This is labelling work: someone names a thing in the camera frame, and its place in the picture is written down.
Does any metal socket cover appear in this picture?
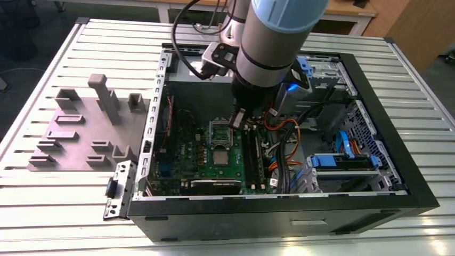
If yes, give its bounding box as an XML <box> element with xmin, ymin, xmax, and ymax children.
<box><xmin>210</xmin><ymin>117</ymin><xmax>236</xmax><ymax>149</ymax></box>

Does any silver CPU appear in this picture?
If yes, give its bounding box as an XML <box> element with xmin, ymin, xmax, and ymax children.
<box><xmin>212</xmin><ymin>151</ymin><xmax>231</xmax><ymax>165</ymax></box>

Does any CPU socket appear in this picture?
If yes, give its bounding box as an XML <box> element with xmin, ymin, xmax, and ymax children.
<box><xmin>210</xmin><ymin>148</ymin><xmax>238</xmax><ymax>169</ymax></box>

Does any grey power supply unit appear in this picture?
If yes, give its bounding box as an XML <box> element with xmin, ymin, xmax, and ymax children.
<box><xmin>166</xmin><ymin>55</ymin><xmax>238</xmax><ymax>126</ymax></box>

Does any tall metal drive cage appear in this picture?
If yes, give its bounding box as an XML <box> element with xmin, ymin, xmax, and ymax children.
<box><xmin>275</xmin><ymin>54</ymin><xmax>359</xmax><ymax>118</ymax></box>

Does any blue plastic disk carrier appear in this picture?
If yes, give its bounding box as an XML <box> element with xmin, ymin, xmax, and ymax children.
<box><xmin>295</xmin><ymin>56</ymin><xmax>314</xmax><ymax>86</ymax></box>

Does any black RAM slot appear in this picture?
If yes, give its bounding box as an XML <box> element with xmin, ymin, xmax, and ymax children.
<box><xmin>242</xmin><ymin>127</ymin><xmax>258</xmax><ymax>189</ymax></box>
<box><xmin>251</xmin><ymin>125</ymin><xmax>267</xmax><ymax>189</ymax></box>

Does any green motherboard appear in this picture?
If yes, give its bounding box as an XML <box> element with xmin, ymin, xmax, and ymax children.
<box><xmin>147</xmin><ymin>117</ymin><xmax>282</xmax><ymax>195</ymax></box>

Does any hard disk in blue carrier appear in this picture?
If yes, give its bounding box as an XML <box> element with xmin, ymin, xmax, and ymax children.
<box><xmin>307</xmin><ymin>154</ymin><xmax>381</xmax><ymax>171</ymax></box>

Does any black graphics card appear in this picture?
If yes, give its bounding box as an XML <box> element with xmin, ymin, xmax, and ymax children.
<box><xmin>179</xmin><ymin>179</ymin><xmax>243</xmax><ymax>195</ymax></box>

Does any low metal disk bay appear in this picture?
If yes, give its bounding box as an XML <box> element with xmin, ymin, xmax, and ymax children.
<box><xmin>302</xmin><ymin>159</ymin><xmax>406</xmax><ymax>193</ymax></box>

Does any wooden desk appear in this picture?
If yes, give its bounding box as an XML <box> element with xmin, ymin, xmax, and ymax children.
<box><xmin>156</xmin><ymin>0</ymin><xmax>378</xmax><ymax>37</ymax></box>

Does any black PC case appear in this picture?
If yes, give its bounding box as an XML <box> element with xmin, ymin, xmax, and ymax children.
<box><xmin>126</xmin><ymin>42</ymin><xmax>442</xmax><ymax>242</ymax></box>

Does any metal expansion slot latch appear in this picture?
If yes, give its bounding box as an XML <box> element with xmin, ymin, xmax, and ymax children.
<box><xmin>103</xmin><ymin>159</ymin><xmax>138</xmax><ymax>221</ymax></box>

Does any grey parts rack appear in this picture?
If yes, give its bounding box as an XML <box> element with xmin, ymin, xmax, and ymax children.
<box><xmin>27</xmin><ymin>74</ymin><xmax>152</xmax><ymax>173</ymax></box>

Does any wooden cabinet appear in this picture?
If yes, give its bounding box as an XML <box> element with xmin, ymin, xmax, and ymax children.
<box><xmin>362</xmin><ymin>0</ymin><xmax>455</xmax><ymax>73</ymax></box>

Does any black chair base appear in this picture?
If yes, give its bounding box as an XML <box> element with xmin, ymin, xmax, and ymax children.
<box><xmin>439</xmin><ymin>50</ymin><xmax>455</xmax><ymax>65</ymax></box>

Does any small pale wrist camera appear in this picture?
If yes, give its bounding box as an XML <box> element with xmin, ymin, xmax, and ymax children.
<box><xmin>230</xmin><ymin>108</ymin><xmax>247</xmax><ymax>131</ymax></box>

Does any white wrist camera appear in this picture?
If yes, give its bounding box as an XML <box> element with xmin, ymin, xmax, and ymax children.
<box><xmin>283</xmin><ymin>68</ymin><xmax>315</xmax><ymax>102</ymax></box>

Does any orange wire bundle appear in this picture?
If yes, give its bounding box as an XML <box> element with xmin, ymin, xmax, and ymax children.
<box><xmin>264</xmin><ymin>118</ymin><xmax>303</xmax><ymax>171</ymax></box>

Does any grey camera bracket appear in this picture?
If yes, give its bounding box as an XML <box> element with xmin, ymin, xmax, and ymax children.
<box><xmin>200</xmin><ymin>42</ymin><xmax>238</xmax><ymax>81</ymax></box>

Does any black cable bundle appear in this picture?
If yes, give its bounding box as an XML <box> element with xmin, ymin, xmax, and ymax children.
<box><xmin>275</xmin><ymin>98</ymin><xmax>357</xmax><ymax>193</ymax></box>

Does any blue flat data wire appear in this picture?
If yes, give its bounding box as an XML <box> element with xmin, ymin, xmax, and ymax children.
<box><xmin>334</xmin><ymin>130</ymin><xmax>357</xmax><ymax>158</ymax></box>

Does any thin black tool cable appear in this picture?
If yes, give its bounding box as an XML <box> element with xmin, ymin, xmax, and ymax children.
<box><xmin>170</xmin><ymin>0</ymin><xmax>211</xmax><ymax>81</ymax></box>

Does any orange flat data wire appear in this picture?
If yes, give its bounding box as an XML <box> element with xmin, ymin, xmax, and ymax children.
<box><xmin>350</xmin><ymin>140</ymin><xmax>365</xmax><ymax>157</ymax></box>

